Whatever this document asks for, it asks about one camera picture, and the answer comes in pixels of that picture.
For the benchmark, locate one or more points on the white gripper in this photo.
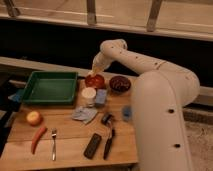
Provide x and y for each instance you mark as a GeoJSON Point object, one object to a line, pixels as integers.
{"type": "Point", "coordinates": [100, 60]}

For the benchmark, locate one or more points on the yellow banana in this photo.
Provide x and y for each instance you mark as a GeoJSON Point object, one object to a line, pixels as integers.
{"type": "Point", "coordinates": [97, 70]}

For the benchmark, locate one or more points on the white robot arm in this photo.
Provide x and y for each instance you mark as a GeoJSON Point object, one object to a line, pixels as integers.
{"type": "Point", "coordinates": [158, 95]}

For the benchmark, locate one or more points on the white plastic cup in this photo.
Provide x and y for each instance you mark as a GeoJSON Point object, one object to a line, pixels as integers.
{"type": "Point", "coordinates": [89, 94]}

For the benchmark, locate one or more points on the small blue plastic cup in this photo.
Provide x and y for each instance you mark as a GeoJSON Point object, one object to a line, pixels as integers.
{"type": "Point", "coordinates": [126, 113]}

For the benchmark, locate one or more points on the red bowl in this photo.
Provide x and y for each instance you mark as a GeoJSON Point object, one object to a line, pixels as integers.
{"type": "Point", "coordinates": [97, 81]}

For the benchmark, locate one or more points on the blue sponge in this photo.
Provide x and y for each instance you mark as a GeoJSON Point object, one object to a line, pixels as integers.
{"type": "Point", "coordinates": [101, 97]}

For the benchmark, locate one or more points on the dark bowl with berries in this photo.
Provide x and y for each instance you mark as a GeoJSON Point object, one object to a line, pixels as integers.
{"type": "Point", "coordinates": [119, 84]}

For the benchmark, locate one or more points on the crumpled grey cloth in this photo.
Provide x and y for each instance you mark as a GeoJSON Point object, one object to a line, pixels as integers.
{"type": "Point", "coordinates": [84, 114]}

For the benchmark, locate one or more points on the small black clip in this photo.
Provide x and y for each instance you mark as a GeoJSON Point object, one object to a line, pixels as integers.
{"type": "Point", "coordinates": [107, 119]}

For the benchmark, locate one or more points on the green plastic tray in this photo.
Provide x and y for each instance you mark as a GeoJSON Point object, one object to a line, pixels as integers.
{"type": "Point", "coordinates": [50, 88]}

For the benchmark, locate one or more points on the silver fork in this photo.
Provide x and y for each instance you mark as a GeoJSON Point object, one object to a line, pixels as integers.
{"type": "Point", "coordinates": [54, 134]}

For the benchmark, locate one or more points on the red apple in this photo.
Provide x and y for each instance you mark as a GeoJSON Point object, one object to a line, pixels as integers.
{"type": "Point", "coordinates": [34, 118]}

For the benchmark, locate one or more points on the blue object left of table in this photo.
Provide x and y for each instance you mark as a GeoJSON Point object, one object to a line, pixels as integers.
{"type": "Point", "coordinates": [17, 96]}

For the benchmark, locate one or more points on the black remote control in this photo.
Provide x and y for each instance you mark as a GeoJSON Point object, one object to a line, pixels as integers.
{"type": "Point", "coordinates": [92, 146]}

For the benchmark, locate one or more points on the black handled knife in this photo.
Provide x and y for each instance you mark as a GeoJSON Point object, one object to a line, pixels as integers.
{"type": "Point", "coordinates": [108, 144]}

